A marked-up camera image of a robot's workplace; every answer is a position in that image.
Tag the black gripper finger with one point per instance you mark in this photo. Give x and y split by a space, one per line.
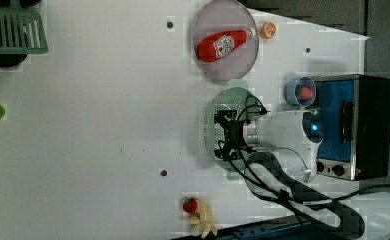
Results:
227 154
223 116

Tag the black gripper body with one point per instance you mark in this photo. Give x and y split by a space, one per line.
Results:
234 133

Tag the green plastic strainer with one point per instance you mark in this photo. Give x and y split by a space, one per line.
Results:
235 97

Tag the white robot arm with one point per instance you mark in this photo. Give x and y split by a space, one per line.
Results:
275 154

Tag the red strawberry toy on table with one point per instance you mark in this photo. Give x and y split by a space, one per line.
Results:
190 205

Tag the red ketchup bottle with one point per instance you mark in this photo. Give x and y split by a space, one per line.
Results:
219 45

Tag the blue bowl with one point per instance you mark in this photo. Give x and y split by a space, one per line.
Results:
291 90

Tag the beige plush toy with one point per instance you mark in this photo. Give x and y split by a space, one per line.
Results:
202 222

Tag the red strawberry toy in bowl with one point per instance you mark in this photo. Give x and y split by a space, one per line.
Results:
305 93

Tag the orange slice toy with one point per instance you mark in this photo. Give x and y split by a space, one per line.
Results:
268 30

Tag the grey round plate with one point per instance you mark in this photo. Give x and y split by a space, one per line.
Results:
219 16

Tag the blue bin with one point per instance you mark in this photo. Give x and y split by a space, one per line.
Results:
284 228

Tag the black toaster oven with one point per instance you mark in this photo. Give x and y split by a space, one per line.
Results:
355 114

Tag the green slotted spatula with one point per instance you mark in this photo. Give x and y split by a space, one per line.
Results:
21 31

